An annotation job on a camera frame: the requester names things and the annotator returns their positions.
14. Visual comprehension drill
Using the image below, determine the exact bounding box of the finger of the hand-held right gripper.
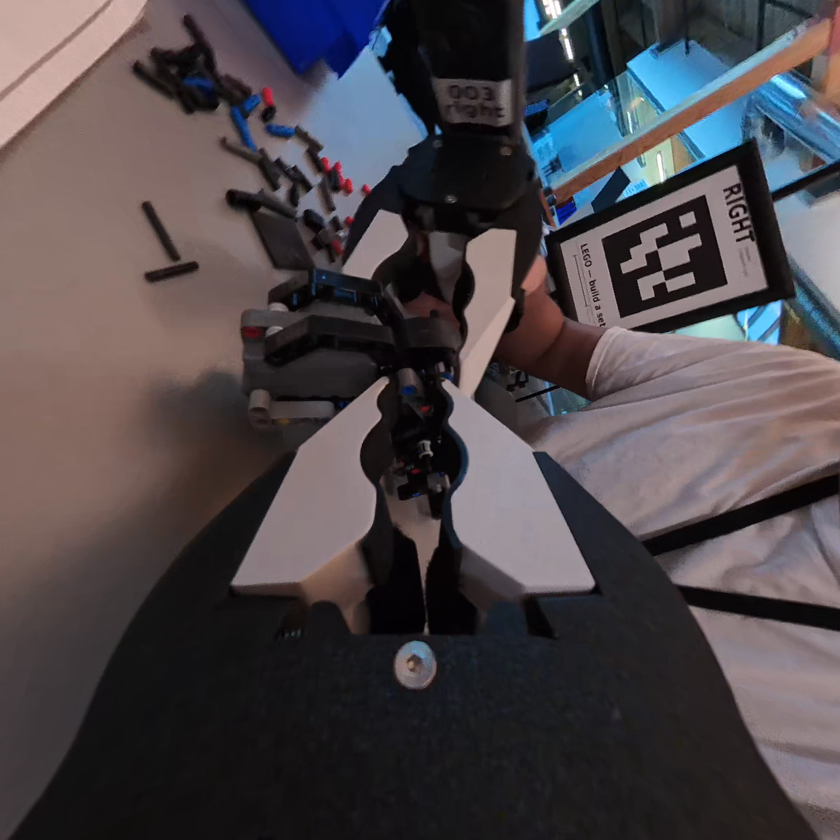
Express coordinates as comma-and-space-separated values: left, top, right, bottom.
340, 210, 422, 283
454, 226, 521, 400

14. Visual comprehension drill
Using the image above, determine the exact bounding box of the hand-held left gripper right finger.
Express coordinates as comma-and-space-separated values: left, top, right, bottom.
445, 384, 597, 632

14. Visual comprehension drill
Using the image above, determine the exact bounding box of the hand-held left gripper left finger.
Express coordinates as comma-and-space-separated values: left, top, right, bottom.
230, 377, 391, 634

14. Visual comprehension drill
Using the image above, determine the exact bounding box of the lego vehicle chassis model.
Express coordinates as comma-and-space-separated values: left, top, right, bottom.
239, 266, 475, 503

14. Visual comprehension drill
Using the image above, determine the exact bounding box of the pile of small lego pins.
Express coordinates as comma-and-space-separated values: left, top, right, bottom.
131, 13, 376, 258

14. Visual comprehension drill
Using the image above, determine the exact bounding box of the lego instruction booklet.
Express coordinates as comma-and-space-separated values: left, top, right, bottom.
0, 0, 149, 149

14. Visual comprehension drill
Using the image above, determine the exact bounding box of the person's right forearm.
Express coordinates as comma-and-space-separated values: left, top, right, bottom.
492, 289, 613, 399

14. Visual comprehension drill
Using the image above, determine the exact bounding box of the black square lego panel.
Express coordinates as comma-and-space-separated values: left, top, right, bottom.
252, 208, 318, 269

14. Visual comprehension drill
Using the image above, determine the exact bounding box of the person's right hand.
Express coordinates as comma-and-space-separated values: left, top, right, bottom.
403, 289, 463, 329

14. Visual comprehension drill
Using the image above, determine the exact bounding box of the framed right marker sign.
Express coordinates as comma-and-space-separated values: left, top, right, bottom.
546, 141, 797, 334

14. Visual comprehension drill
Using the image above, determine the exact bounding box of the blue plastic bin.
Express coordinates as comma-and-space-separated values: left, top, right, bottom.
243, 0, 395, 77

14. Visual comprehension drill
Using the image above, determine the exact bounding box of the black chest harness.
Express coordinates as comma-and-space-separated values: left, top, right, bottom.
642, 476, 840, 632

